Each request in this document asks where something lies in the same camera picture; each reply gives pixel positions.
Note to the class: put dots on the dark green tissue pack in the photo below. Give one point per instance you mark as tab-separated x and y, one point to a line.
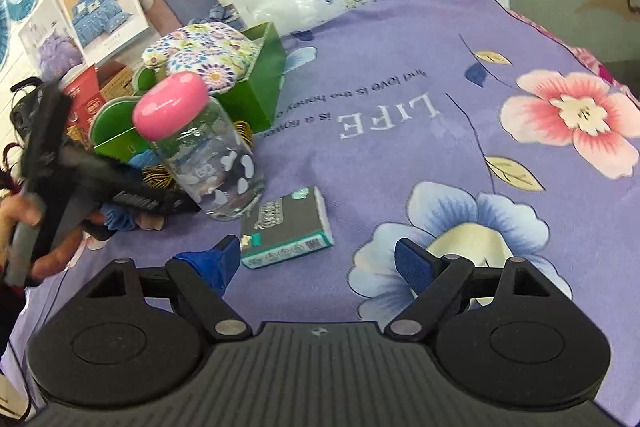
286	228

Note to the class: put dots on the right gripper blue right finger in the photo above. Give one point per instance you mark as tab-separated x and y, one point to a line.
417	266

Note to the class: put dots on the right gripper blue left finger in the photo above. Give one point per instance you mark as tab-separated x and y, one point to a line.
215	266

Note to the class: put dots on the red cracker box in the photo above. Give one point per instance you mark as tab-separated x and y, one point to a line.
90	87

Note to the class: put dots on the glass jar with pink lid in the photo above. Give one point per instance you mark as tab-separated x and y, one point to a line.
172	104

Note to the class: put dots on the blue bedding poster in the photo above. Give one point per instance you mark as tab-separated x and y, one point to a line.
102	28

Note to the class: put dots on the green cardboard box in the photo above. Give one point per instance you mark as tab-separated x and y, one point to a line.
254	99

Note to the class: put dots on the purple bedding poster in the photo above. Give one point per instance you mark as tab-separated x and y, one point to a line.
49	43

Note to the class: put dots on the blue gold tinsel scrunchie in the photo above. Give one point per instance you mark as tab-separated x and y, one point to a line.
135	186

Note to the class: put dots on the purple floral tablecloth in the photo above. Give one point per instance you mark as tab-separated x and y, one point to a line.
454	123

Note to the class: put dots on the floral quilted oven mitt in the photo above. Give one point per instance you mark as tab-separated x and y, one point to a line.
218	53

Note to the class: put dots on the green pot holder mat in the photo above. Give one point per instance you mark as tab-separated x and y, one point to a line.
112	132

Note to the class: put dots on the dark feather decoration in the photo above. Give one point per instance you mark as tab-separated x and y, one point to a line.
9	182

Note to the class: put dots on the person left hand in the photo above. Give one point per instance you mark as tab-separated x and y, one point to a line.
35	242

